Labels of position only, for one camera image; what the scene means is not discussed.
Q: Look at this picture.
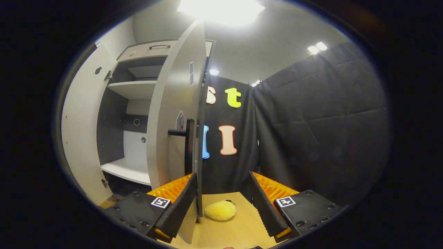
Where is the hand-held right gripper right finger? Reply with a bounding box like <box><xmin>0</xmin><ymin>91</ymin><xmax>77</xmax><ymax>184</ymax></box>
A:
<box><xmin>248</xmin><ymin>171</ymin><xmax>348</xmax><ymax>243</ymax></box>

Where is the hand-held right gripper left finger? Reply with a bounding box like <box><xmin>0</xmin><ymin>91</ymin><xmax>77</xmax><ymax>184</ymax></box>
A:
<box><xmin>104</xmin><ymin>173</ymin><xmax>198</xmax><ymax>242</ymax></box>

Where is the grey cabinet door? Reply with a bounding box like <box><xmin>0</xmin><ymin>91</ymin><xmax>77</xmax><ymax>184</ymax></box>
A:
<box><xmin>61</xmin><ymin>43</ymin><xmax>118</xmax><ymax>206</ymax></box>
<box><xmin>146</xmin><ymin>19</ymin><xmax>208</xmax><ymax>244</ymax></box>

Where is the grey cabinet body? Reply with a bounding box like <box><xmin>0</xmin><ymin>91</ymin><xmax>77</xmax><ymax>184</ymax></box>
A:
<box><xmin>97</xmin><ymin>40</ymin><xmax>217</xmax><ymax>196</ymax></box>

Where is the yellow plush toy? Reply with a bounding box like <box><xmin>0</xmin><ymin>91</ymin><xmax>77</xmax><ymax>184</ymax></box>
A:
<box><xmin>204</xmin><ymin>200</ymin><xmax>237</xmax><ymax>221</ymax></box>

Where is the black backdrop cloth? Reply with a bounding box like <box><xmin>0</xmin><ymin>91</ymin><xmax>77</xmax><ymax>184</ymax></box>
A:
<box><xmin>201</xmin><ymin>41</ymin><xmax>393</xmax><ymax>208</ymax></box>

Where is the large ceiling light panel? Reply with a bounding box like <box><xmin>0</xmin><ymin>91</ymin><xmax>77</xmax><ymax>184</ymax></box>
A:
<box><xmin>178</xmin><ymin>0</ymin><xmax>265</xmax><ymax>26</ymax></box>

